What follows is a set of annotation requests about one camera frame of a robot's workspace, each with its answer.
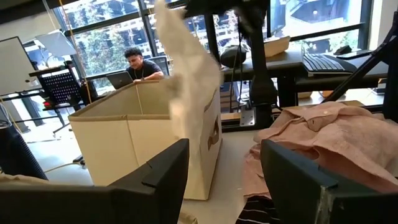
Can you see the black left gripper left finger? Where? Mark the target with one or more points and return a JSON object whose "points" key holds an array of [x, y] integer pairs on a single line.
{"points": [[161, 186]]}

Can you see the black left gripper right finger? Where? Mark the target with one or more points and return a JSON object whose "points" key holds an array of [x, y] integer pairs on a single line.
{"points": [[292, 186]]}

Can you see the white garment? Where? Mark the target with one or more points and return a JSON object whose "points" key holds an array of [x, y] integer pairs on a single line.
{"points": [[189, 68]]}

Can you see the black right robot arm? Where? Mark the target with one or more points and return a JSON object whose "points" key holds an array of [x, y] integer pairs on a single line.
{"points": [[259, 71]]}

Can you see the dark striped garment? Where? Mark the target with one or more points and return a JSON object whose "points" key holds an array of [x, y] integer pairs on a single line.
{"points": [[258, 211]]}

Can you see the beige fabric box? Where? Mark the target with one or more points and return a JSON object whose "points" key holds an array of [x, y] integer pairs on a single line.
{"points": [[118, 146], [21, 179]]}

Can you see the pink button shirt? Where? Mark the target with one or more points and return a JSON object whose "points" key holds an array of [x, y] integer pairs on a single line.
{"points": [[342, 140]]}

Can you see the silver mounting plate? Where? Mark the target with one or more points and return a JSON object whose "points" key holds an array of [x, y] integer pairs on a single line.
{"points": [[247, 116]]}

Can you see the grey laptop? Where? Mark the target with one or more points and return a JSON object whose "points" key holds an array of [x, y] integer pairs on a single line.
{"points": [[119, 80]]}

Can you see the black desk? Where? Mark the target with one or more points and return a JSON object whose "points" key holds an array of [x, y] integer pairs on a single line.
{"points": [[289, 67]]}

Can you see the person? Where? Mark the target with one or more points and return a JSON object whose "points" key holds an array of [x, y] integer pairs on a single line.
{"points": [[141, 67]]}

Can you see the grey office chair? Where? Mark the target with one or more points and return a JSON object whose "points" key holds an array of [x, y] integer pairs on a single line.
{"points": [[161, 63]]}

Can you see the black keyboard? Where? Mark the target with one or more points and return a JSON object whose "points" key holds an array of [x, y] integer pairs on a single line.
{"points": [[323, 62]]}

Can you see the black tripod leg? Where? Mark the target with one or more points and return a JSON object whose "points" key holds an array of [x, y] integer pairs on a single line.
{"points": [[360, 68]]}

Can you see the cardboard tray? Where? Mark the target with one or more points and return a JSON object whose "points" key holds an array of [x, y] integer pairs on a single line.
{"points": [[276, 46]]}

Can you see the black perforated stand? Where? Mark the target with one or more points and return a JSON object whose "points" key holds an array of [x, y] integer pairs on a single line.
{"points": [[60, 87]]}

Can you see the black bag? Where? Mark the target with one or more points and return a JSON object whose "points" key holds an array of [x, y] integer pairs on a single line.
{"points": [[231, 56]]}

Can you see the black phone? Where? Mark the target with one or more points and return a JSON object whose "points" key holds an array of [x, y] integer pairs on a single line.
{"points": [[354, 54]]}

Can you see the black waste bin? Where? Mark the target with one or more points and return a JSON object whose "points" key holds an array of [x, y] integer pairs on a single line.
{"points": [[17, 149]]}

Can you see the white board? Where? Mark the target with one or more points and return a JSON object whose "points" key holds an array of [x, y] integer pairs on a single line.
{"points": [[15, 65]]}

